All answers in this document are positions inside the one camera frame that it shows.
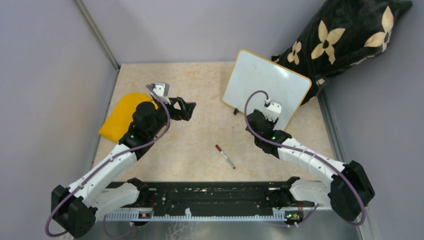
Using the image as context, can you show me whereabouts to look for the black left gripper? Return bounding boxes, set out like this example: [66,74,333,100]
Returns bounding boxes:
[149,96,196,138]

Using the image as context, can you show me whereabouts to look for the white marker pen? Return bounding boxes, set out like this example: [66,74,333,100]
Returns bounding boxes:
[220,151,236,170]

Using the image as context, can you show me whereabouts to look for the yellow framed whiteboard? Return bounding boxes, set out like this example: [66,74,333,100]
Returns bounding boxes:
[222,49,312,130]

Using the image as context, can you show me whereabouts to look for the brown marker cap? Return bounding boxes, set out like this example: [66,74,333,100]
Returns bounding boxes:
[215,144,222,152]

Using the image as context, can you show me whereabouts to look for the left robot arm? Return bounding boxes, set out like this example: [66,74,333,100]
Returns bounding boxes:
[44,97,197,238]

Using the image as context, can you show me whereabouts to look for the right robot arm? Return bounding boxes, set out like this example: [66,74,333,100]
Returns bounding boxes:
[244,109,375,226]

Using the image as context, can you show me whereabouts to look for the yellow cloth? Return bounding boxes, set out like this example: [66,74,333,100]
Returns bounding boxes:
[98,92,158,143]

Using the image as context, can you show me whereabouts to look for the black floral pillow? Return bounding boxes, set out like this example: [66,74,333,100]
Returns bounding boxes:
[271,0,413,104]

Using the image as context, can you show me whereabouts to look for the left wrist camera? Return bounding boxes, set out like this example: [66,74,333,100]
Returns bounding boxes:
[151,82,171,105]

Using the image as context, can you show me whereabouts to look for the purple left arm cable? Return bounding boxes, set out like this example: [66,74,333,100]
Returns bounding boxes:
[44,84,172,238]

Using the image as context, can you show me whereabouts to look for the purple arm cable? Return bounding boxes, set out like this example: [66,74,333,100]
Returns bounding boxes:
[44,84,172,238]
[244,90,367,227]

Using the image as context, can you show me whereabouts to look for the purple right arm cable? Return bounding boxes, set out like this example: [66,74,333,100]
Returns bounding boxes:
[244,90,367,227]

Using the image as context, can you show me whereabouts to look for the aluminium corner post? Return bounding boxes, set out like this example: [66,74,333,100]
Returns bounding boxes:
[72,0,121,71]

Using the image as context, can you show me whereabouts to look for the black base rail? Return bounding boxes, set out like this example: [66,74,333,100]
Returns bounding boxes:
[105,180,319,226]

